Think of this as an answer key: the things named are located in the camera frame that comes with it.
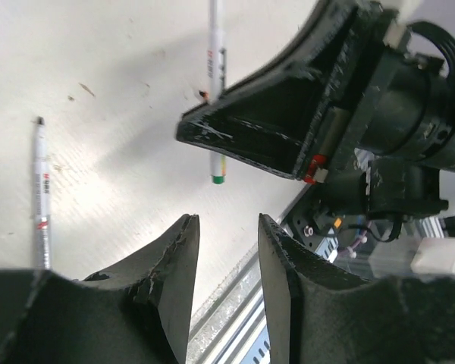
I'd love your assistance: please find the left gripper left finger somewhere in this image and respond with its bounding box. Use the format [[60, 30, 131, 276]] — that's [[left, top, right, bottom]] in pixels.
[[0, 215, 200, 363]]

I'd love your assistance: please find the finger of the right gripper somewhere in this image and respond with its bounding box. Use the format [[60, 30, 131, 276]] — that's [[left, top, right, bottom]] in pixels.
[[175, 1, 384, 179]]

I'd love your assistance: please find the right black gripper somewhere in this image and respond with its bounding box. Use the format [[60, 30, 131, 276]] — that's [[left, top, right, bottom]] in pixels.
[[299, 11, 455, 198]]

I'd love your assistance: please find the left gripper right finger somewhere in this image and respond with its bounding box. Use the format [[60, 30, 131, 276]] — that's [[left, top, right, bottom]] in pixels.
[[258, 214, 455, 363]]

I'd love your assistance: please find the white green end pen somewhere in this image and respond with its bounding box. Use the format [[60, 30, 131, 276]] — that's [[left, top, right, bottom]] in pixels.
[[207, 0, 226, 184]]

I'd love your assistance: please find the white black end pen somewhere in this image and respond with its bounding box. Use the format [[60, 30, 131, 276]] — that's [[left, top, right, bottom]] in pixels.
[[33, 117, 52, 269]]

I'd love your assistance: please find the aluminium mounting rail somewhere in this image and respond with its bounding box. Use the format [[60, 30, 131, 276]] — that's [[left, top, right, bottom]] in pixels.
[[186, 244, 271, 363]]

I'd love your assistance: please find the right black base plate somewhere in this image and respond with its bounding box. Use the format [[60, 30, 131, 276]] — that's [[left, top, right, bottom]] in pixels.
[[283, 184, 346, 262]]

